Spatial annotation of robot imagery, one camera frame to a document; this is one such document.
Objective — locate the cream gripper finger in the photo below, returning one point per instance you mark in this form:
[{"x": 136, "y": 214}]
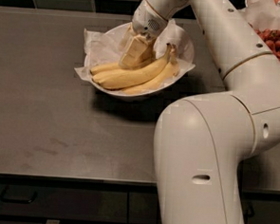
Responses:
[
  {"x": 126, "y": 38},
  {"x": 138, "y": 49}
]

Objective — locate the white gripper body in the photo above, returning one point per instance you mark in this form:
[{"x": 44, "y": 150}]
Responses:
[{"x": 147, "y": 20}]

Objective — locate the yellow banana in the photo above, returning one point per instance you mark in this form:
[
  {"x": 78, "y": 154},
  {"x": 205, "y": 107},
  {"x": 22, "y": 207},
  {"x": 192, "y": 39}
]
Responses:
[
  {"x": 117, "y": 78},
  {"x": 170, "y": 70},
  {"x": 115, "y": 65}
]

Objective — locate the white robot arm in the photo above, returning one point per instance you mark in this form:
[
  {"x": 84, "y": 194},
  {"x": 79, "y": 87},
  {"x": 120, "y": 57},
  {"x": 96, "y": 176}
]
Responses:
[{"x": 200, "y": 140}]

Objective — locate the white paper in banana bowl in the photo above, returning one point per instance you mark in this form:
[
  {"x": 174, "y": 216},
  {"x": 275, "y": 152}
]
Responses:
[{"x": 99, "y": 48}]

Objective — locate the white banana bowl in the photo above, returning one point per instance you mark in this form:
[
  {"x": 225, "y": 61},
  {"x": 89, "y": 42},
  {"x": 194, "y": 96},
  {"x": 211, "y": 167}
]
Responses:
[{"x": 137, "y": 96}]

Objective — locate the white paper in strawberry bowl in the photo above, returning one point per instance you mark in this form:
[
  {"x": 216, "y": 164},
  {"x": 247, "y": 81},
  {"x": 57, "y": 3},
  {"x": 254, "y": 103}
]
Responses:
[{"x": 262, "y": 14}]

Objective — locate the right dark drawer front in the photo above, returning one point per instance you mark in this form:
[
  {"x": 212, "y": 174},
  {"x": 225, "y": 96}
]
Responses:
[{"x": 144, "y": 209}]

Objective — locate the dark drawer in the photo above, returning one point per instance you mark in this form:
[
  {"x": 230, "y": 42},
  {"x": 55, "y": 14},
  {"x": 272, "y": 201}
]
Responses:
[
  {"x": 144, "y": 209},
  {"x": 70, "y": 204}
]

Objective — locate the left dark drawer front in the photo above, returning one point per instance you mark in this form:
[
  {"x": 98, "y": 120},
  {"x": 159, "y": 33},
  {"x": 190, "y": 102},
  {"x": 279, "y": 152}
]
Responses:
[{"x": 70, "y": 204}]

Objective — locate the right black drawer handle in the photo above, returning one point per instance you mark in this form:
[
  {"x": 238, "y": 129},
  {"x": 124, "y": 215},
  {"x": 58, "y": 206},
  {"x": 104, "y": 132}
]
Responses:
[{"x": 249, "y": 210}]

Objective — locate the black drawer handle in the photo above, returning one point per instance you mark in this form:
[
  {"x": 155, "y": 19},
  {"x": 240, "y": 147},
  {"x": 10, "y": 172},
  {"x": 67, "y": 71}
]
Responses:
[
  {"x": 249, "y": 210},
  {"x": 12, "y": 195}
]

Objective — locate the left black drawer handle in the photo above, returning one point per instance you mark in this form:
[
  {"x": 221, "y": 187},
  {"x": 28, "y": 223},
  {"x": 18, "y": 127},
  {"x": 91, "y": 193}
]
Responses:
[{"x": 12, "y": 195}]

